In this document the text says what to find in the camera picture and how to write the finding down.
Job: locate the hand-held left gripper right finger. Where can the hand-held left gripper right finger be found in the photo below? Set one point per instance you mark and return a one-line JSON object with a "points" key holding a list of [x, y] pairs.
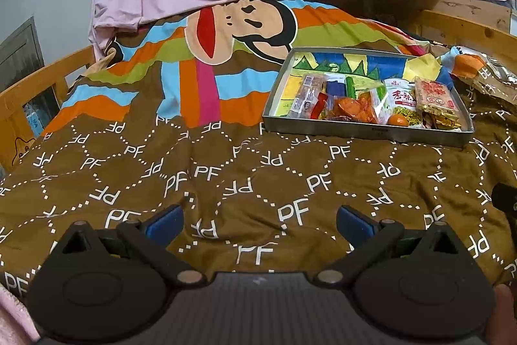
{"points": [[357, 221]]}

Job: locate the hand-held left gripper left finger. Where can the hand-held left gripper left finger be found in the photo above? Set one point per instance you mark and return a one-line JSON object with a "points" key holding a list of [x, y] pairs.
{"points": [[165, 221]]}

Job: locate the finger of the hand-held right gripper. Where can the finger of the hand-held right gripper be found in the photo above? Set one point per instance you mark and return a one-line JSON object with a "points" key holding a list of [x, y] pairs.
{"points": [[505, 199]]}

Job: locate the grey metal tray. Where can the grey metal tray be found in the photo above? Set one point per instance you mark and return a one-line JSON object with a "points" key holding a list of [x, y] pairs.
{"points": [[363, 133]]}

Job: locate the gold snack packet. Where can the gold snack packet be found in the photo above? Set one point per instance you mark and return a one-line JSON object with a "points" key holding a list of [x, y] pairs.
{"points": [[442, 122]]}

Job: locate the mandarin orange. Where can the mandarin orange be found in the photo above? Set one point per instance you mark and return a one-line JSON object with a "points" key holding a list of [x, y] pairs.
{"points": [[398, 120]]}

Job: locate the clear bag of orange snacks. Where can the clear bag of orange snacks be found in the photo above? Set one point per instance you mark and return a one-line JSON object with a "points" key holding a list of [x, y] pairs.
{"points": [[347, 108]]}

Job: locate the small red snack packet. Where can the small red snack packet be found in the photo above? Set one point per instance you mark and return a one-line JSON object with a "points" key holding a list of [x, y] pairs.
{"points": [[319, 104]]}

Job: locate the rice cracker packet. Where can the rice cracker packet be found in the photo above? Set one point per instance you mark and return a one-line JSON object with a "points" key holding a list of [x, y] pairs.
{"points": [[436, 94]]}

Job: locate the white snack pouch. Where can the white snack pouch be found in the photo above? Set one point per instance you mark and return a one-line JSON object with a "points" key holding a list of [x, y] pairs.
{"points": [[398, 98]]}

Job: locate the green marker pen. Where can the green marker pen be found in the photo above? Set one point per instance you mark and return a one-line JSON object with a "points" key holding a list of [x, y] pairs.
{"points": [[350, 86]]}

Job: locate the dark blue snack packet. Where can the dark blue snack packet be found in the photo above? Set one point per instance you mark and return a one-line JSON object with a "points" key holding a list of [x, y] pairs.
{"points": [[335, 87]]}

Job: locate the clear nut bar packet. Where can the clear nut bar packet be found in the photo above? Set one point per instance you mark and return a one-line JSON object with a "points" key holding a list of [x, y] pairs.
{"points": [[307, 94]]}

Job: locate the brown monkey print blanket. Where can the brown monkey print blanket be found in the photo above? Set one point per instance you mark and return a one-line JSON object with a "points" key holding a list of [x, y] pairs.
{"points": [[242, 167]]}

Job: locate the dinosaur drawing paper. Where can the dinosaur drawing paper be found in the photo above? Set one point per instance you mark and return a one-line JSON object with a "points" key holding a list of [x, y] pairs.
{"points": [[319, 62]]}

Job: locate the person's pink clothing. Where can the person's pink clothing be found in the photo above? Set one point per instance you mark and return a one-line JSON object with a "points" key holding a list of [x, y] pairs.
{"points": [[14, 314]]}

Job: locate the grey panelled door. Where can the grey panelled door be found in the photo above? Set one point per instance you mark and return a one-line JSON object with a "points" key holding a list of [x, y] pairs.
{"points": [[20, 46]]}

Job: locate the wooden bed frame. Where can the wooden bed frame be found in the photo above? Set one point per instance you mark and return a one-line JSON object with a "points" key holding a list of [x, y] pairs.
{"points": [[24, 94]]}

